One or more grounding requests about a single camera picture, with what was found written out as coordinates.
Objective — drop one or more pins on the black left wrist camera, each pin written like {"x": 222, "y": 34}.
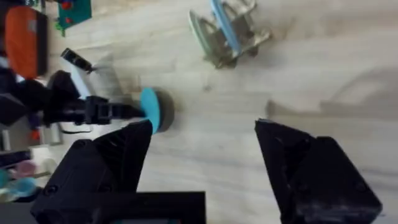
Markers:
{"x": 62, "y": 84}

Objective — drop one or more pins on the orange and black case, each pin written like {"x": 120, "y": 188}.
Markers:
{"x": 25, "y": 40}

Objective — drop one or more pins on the pale green plate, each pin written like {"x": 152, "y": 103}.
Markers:
{"x": 200, "y": 32}

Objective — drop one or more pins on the blue plate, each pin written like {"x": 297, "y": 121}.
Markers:
{"x": 150, "y": 107}
{"x": 225, "y": 25}

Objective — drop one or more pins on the pale blue round dish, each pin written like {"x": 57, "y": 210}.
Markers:
{"x": 23, "y": 186}

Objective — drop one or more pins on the small peg dish rack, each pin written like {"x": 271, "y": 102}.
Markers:
{"x": 241, "y": 40}

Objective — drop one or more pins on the green board with toy blocks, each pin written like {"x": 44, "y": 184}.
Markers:
{"x": 73, "y": 14}

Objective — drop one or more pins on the pale pink round dish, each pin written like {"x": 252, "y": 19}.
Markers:
{"x": 26, "y": 167}

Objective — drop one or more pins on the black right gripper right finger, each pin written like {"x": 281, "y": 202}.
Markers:
{"x": 317, "y": 183}

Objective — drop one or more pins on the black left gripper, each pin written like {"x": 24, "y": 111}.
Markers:
{"x": 93, "y": 110}

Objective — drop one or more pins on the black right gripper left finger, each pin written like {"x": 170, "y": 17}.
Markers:
{"x": 93, "y": 174}

